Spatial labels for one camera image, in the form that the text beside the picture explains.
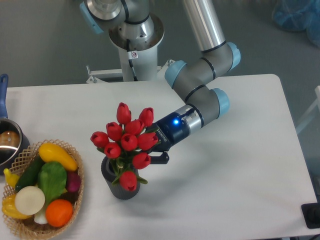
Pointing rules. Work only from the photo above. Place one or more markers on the green cucumber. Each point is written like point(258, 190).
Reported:
point(30, 174)

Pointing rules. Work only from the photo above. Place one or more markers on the yellow bell pepper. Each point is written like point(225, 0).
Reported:
point(9, 208)

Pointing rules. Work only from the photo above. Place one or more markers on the black device at table edge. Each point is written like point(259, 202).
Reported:
point(311, 214)

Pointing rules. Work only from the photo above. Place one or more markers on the black dark-blue gripper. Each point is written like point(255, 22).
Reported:
point(170, 130)

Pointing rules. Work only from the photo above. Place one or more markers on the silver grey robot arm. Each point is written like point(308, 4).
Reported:
point(136, 33)

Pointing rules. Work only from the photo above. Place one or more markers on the yellow squash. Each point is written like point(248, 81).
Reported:
point(50, 152)

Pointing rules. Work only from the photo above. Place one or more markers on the dark grey ribbed vase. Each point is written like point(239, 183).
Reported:
point(117, 190)

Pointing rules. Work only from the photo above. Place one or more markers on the green lettuce leaf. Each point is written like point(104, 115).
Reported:
point(52, 181)

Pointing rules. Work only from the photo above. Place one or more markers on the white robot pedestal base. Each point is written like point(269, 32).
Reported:
point(135, 65)

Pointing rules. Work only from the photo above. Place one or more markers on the purple red onion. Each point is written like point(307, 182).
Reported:
point(73, 182)

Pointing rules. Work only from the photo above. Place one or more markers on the orange fruit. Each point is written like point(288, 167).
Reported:
point(59, 212)

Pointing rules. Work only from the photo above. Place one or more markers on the dark saucepan blue handle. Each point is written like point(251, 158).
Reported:
point(12, 139)

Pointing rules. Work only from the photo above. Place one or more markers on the blue plastic bag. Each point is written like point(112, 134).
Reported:
point(299, 16)

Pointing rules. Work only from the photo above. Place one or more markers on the white round radish slice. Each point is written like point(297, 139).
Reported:
point(29, 200)

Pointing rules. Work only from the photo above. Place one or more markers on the red tulip bouquet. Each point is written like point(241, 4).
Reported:
point(125, 143)

